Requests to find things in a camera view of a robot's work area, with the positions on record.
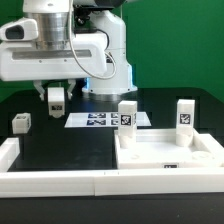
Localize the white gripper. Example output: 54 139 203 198
0 18 107 100

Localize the white U-shaped obstacle fence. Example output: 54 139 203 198
0 138 224 198

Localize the white square tabletop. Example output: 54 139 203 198
114 129 224 169

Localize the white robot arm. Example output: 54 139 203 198
0 0 137 99

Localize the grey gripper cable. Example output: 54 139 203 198
68 0 118 81

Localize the white marker tag sheet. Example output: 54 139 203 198
65 111 152 128

